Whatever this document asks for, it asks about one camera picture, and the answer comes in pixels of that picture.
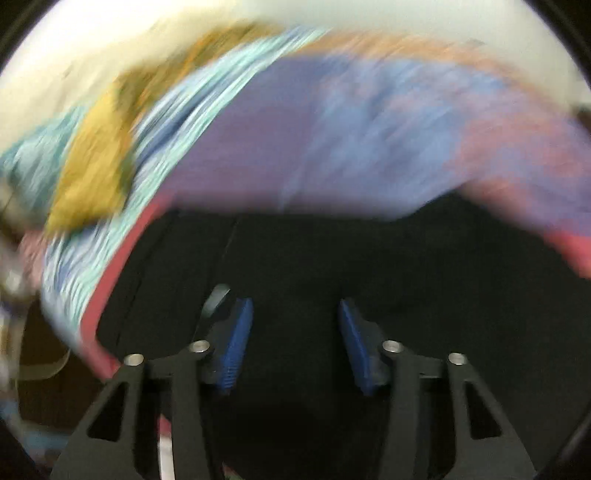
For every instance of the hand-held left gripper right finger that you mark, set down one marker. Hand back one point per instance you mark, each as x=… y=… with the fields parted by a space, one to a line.
x=355 y=341

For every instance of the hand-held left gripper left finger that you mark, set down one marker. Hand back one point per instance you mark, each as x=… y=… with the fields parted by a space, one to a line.
x=238 y=341

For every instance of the black pants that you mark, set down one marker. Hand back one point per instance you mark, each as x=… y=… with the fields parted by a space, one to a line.
x=300 y=258

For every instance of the light blue striped bed sheet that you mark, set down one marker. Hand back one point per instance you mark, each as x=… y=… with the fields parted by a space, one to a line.
x=69 y=277

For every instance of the yellow floral quilt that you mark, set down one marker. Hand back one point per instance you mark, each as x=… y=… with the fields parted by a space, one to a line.
x=92 y=175

